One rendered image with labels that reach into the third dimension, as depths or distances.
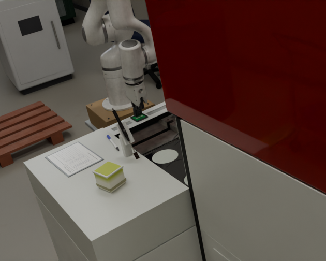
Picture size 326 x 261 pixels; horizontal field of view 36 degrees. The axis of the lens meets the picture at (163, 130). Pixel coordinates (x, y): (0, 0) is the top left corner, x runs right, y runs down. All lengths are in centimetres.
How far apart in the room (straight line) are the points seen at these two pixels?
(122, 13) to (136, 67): 21
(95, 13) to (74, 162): 66
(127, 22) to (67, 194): 66
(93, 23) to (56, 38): 321
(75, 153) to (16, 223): 158
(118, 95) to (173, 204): 87
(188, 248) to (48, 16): 397
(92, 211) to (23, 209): 199
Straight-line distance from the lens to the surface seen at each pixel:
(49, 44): 538
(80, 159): 187
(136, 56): 189
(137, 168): 173
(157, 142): 203
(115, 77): 227
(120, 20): 187
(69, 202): 166
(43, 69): 543
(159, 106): 214
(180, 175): 176
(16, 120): 463
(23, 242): 325
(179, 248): 166
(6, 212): 359
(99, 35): 219
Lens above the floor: 186
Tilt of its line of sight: 28 degrees down
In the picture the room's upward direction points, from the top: 12 degrees counter-clockwise
